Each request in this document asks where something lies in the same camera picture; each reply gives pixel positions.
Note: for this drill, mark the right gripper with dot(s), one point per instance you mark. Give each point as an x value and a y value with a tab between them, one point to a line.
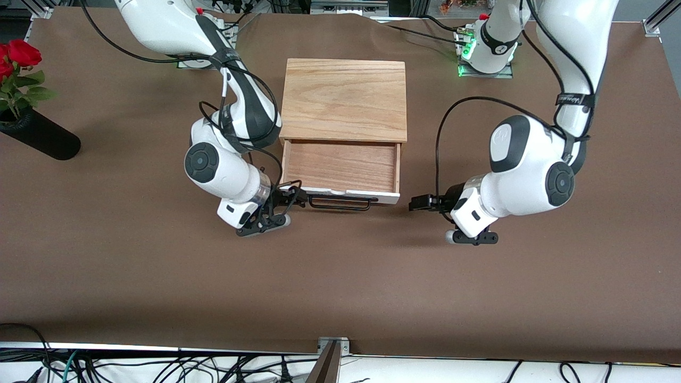
279	197

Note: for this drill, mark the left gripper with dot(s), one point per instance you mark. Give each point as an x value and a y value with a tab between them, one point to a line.
446	201

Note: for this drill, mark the wooden drawer with white front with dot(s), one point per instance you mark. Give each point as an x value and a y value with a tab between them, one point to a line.
340	165

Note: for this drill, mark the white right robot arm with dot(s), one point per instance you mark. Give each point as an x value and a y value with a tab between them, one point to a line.
229	175

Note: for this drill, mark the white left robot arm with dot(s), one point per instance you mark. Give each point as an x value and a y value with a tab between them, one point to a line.
526	175

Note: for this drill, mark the light wooden cabinet box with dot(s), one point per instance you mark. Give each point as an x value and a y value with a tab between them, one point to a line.
343	101

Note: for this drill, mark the brown table cover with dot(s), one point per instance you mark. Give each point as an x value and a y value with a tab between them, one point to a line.
159	276

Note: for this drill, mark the grey power strip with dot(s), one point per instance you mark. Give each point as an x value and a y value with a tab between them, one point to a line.
348	7

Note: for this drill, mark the red rose bouquet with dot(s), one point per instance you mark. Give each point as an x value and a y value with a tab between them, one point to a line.
24	53

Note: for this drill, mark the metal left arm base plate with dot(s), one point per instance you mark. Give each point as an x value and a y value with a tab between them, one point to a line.
505	73

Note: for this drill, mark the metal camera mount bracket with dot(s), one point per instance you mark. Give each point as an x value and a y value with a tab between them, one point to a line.
343	346

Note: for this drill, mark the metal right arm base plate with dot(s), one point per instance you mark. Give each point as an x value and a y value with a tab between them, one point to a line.
194	63

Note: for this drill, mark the dark camera mount bar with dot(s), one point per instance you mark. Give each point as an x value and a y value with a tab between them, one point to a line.
325	367

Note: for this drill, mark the aluminium frame profile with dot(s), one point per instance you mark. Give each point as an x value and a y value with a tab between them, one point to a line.
659	18
45	9

